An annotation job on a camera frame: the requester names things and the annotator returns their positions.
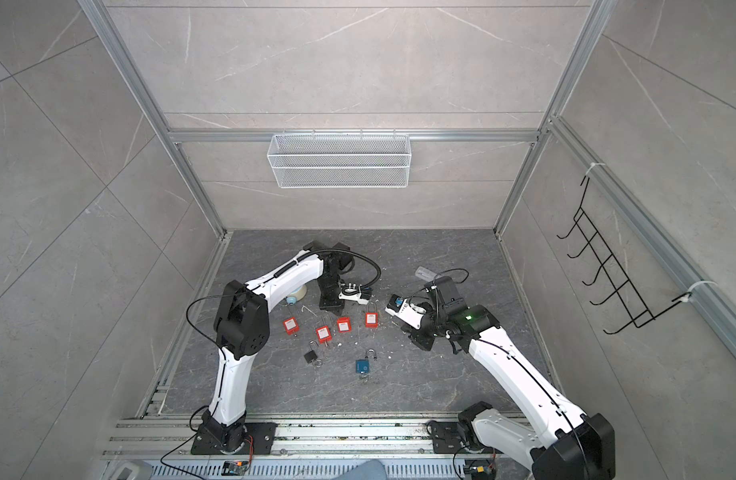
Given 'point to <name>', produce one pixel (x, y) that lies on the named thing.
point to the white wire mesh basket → (341, 161)
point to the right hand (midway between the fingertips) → (407, 320)
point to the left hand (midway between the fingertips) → (338, 301)
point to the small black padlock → (311, 355)
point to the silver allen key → (302, 309)
